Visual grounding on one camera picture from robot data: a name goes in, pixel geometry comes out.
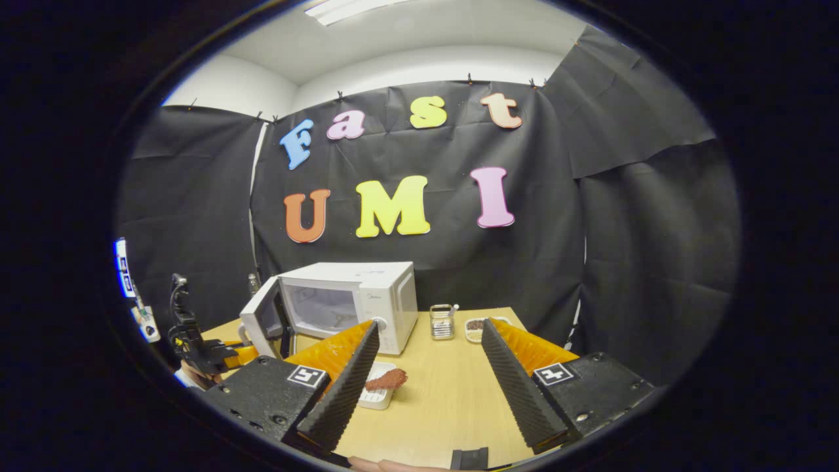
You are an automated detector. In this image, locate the metal mesh holder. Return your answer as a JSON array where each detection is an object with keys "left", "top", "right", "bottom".
[{"left": 430, "top": 304, "right": 458, "bottom": 341}]

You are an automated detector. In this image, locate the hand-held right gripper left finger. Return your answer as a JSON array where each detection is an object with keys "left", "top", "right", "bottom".
[{"left": 200, "top": 320, "right": 381, "bottom": 454}]

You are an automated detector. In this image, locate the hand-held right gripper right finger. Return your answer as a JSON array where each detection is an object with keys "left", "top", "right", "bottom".
[{"left": 480, "top": 318, "right": 657, "bottom": 455}]

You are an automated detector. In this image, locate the divided snack dish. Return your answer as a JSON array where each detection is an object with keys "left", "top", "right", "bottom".
[{"left": 465, "top": 317, "right": 512, "bottom": 345}]

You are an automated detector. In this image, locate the reddish brown meat piece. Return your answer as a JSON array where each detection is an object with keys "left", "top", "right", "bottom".
[{"left": 364, "top": 368, "right": 408, "bottom": 393}]

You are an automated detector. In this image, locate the white microwave oven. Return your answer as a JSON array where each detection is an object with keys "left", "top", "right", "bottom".
[{"left": 239, "top": 262, "right": 419, "bottom": 360}]

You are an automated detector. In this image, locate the black backdrop cloth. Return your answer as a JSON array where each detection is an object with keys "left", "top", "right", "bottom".
[{"left": 115, "top": 25, "right": 741, "bottom": 389}]

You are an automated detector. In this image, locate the small white ribbed tray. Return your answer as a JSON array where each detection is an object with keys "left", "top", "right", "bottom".
[{"left": 357, "top": 362, "right": 398, "bottom": 411}]

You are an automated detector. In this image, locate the long ceiling light panel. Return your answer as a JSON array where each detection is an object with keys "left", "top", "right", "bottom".
[{"left": 305, "top": 0, "right": 420, "bottom": 27}]

